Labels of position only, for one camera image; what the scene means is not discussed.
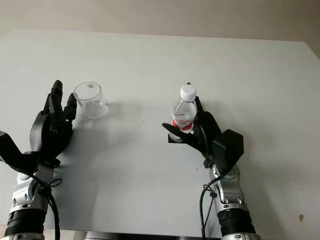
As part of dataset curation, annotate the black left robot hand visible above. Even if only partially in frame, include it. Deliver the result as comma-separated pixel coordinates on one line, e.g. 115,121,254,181
29,79,78,165

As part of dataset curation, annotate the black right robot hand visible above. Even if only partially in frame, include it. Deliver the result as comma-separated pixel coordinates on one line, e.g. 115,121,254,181
161,95,223,168

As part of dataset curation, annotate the clear plastic water bottle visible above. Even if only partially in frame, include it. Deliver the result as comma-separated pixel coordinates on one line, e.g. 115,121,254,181
170,84,199,137

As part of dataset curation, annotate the clear glass cup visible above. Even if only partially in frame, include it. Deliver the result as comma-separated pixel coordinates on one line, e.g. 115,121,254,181
73,81,109,120

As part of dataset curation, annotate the black robot torso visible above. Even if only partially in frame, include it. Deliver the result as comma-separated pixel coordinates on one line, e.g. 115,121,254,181
84,231,226,240

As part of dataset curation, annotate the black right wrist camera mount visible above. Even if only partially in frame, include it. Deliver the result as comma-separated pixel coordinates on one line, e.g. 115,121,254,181
212,129,245,176

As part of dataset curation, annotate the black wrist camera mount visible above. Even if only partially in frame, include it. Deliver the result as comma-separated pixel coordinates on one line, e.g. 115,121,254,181
212,129,245,176
0,130,61,176

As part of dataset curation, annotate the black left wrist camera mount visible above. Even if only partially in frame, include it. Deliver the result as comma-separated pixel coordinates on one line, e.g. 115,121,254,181
0,130,61,176

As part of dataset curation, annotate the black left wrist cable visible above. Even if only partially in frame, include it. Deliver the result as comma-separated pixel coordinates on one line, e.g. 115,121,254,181
29,174,63,240

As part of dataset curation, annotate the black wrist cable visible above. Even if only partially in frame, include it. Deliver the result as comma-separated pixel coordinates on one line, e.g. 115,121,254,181
199,172,226,240
29,174,63,240

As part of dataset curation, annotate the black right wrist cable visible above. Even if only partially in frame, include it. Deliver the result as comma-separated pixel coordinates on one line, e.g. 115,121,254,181
199,172,226,240

